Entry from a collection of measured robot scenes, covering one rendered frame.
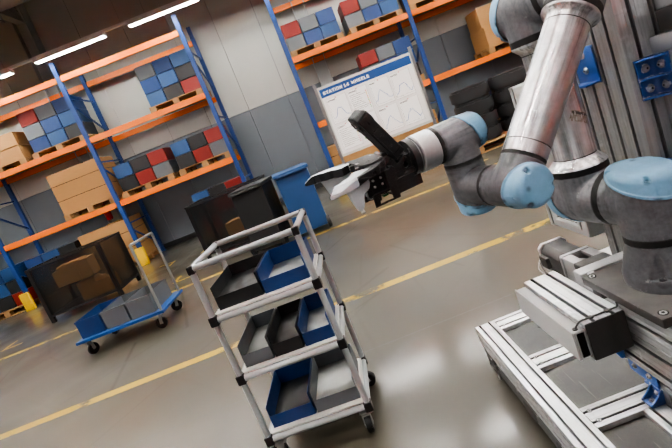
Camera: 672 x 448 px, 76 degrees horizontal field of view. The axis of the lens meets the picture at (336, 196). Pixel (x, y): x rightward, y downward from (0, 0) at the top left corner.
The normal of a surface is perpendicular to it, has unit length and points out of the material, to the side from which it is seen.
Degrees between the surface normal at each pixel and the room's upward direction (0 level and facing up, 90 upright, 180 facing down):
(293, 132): 90
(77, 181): 90
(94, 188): 90
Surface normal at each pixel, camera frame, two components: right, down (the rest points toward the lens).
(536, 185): 0.29, 0.05
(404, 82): 0.06, 0.15
